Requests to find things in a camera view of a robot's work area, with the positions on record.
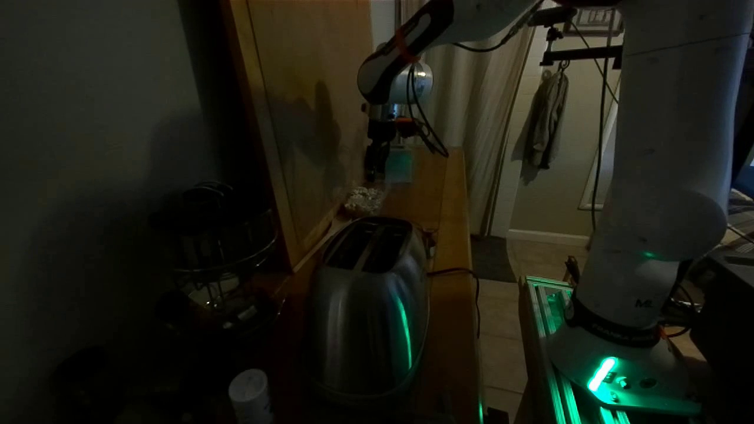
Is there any robot base plate green light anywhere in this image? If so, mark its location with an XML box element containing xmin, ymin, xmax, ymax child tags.
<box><xmin>520</xmin><ymin>273</ymin><xmax>708</xmax><ymax>424</ymax></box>

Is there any stainless steel toaster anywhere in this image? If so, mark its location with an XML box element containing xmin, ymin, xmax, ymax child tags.
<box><xmin>306</xmin><ymin>214</ymin><xmax>433</xmax><ymax>404</ymax></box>

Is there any black toaster power cord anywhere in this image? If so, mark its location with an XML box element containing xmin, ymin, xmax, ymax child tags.
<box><xmin>427</xmin><ymin>263</ymin><xmax>482</xmax><ymax>340</ymax></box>

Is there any white plastic bottle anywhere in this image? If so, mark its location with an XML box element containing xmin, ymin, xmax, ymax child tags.
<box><xmin>225</xmin><ymin>367</ymin><xmax>272</xmax><ymax>424</ymax></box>

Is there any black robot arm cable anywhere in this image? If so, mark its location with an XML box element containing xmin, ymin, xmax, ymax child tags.
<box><xmin>400</xmin><ymin>45</ymin><xmax>453</xmax><ymax>159</ymax></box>

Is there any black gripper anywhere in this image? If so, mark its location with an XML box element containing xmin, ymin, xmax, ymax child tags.
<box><xmin>362</xmin><ymin>115</ymin><xmax>403</xmax><ymax>183</ymax></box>

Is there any large wooden board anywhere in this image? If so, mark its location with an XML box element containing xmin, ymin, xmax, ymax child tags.
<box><xmin>223</xmin><ymin>0</ymin><xmax>377</xmax><ymax>273</ymax></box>

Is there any teal tissue box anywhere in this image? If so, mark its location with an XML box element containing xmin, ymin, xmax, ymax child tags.
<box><xmin>383</xmin><ymin>151</ymin><xmax>417</xmax><ymax>188</ymax></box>

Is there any clear container of white objects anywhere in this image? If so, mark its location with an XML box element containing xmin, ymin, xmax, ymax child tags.
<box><xmin>342</xmin><ymin>183</ymin><xmax>388</xmax><ymax>216</ymax></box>

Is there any black metal stand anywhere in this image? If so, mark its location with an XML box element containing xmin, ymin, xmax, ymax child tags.
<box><xmin>540</xmin><ymin>4</ymin><xmax>626</xmax><ymax>71</ymax></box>

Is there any hanging grey cloth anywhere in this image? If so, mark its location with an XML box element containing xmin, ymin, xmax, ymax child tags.
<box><xmin>520</xmin><ymin>65</ymin><xmax>573</xmax><ymax>183</ymax></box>

